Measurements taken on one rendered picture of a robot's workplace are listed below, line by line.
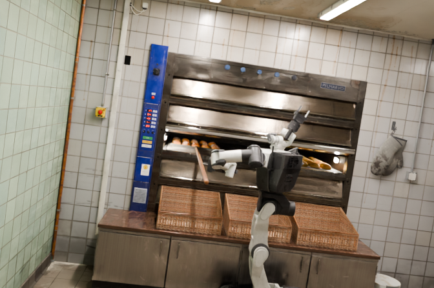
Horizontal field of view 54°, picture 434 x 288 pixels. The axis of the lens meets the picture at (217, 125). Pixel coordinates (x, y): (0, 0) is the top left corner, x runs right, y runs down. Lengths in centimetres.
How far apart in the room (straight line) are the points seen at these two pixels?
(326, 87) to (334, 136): 48
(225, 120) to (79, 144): 138
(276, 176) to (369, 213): 165
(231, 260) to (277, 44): 201
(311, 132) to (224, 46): 118
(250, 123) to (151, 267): 157
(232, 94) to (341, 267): 181
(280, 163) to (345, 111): 140
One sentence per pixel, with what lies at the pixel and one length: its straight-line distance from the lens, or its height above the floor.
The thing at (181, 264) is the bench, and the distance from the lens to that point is 378.
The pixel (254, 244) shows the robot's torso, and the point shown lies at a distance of 337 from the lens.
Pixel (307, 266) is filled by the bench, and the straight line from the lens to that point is 393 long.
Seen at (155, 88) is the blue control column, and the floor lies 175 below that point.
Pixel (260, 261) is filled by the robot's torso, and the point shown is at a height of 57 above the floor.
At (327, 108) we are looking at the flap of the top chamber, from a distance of 429.
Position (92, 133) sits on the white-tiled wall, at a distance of 416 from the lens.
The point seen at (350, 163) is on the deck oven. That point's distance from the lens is 441.
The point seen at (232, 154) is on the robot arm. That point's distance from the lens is 310.
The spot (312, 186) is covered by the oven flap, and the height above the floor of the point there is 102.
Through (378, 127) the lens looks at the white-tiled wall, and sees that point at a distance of 448.
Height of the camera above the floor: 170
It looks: 3 degrees down
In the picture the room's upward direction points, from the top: 8 degrees clockwise
